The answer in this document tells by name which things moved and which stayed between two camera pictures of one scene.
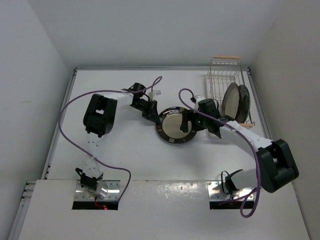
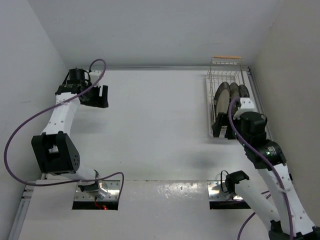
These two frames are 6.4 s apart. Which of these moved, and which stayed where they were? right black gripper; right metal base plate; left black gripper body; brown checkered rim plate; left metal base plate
Moved: brown checkered rim plate; right black gripper; left black gripper body
Stayed: left metal base plate; right metal base plate
